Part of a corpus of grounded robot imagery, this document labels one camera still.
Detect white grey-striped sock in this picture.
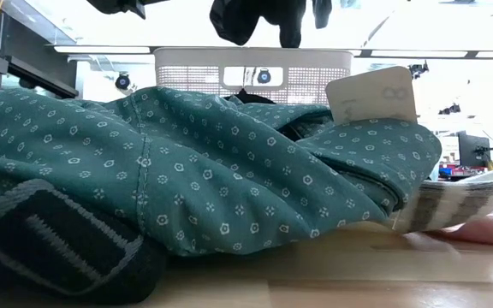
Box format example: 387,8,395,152
389,169,493,235

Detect black monitor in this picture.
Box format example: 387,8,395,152
457,131,492,169

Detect white paper tag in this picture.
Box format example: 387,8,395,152
324,65,419,127

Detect ceiling light strip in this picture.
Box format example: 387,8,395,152
53,44,151,55

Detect black grey-striped briefs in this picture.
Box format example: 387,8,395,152
0,178,169,305

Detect black mounted camera device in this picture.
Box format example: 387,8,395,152
407,61,430,80

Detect pink fleece cloth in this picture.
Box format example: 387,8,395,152
417,192,493,250

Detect dark framed glass partition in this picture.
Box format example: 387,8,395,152
0,0,80,100

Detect green patterned shirt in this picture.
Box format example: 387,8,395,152
0,85,443,258

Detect black cloth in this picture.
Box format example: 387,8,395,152
209,0,334,49

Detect white perforated laundry basket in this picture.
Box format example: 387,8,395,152
153,46,354,106

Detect navy blue cloth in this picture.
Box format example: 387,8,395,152
224,88,278,106

